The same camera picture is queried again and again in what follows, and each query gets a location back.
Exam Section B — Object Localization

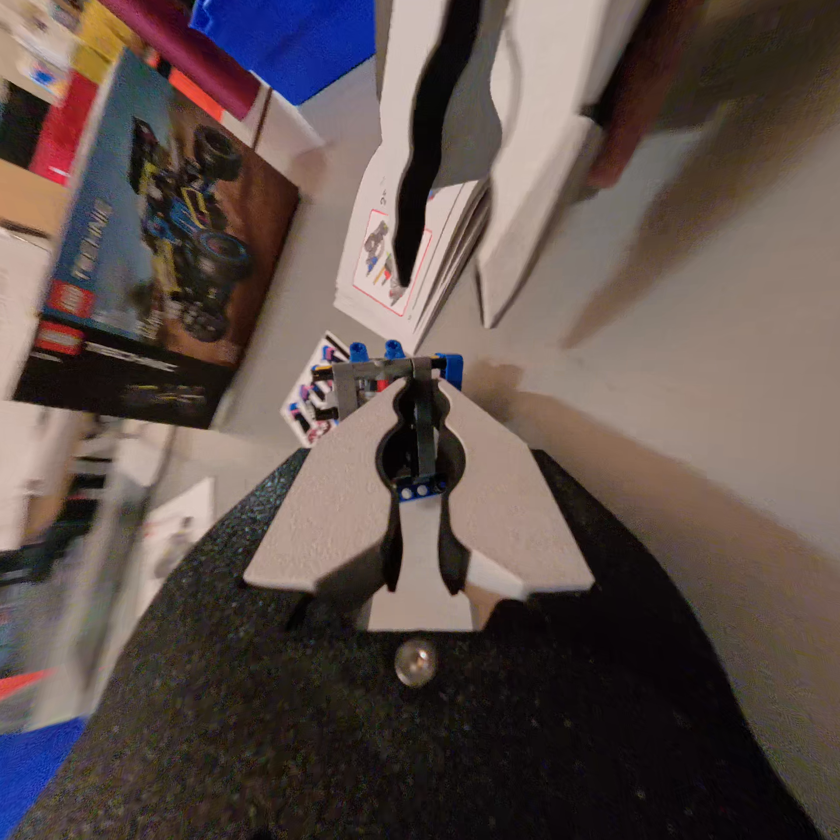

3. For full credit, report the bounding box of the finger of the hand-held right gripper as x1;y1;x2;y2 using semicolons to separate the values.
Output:
474;0;652;330
376;0;508;287

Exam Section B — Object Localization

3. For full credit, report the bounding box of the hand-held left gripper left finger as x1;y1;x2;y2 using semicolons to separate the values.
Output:
241;379;412;602

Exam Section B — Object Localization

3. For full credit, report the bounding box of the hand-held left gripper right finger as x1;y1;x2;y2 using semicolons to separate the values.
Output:
435;382;596;602

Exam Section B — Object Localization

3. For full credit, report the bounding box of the grey and blue lego assembly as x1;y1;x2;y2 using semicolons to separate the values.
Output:
311;340;465;505

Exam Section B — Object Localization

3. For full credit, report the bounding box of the lego sticker sheet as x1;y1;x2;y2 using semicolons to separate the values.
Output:
280;331;353;449

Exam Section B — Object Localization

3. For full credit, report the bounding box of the open lego instruction booklet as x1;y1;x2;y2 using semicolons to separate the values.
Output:
332;144;494;357

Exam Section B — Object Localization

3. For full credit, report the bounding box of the lego set box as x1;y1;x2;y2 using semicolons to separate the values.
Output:
13;48;303;431

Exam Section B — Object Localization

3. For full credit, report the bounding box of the person's right hand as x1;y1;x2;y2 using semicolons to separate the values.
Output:
586;0;698;191

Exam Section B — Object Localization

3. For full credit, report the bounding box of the blue plastic bin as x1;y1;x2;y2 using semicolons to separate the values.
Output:
189;0;379;107

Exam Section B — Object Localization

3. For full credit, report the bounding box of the maroon cylinder bottle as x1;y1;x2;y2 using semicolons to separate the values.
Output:
97;0;265;123

